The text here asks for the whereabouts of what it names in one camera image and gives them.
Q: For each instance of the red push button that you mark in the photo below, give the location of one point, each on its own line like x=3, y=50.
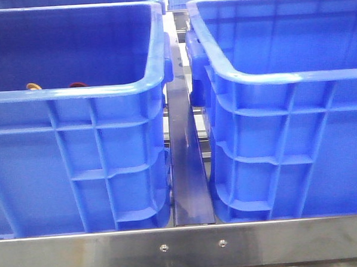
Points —
x=77, y=85

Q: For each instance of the dark metal divider bar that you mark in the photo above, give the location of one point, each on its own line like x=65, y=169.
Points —
x=193, y=204

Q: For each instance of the large blue bin left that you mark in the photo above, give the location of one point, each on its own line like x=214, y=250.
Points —
x=88, y=159

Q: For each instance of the large blue bin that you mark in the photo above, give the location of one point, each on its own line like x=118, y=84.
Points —
x=277, y=81
x=88, y=159

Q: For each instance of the large blue bin right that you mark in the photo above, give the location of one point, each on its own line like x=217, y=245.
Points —
x=277, y=81

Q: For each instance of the metal roller conveyor frame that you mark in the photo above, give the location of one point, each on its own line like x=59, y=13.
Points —
x=182, y=24

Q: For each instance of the stainless steel front rail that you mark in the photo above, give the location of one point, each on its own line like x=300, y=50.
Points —
x=250, y=244

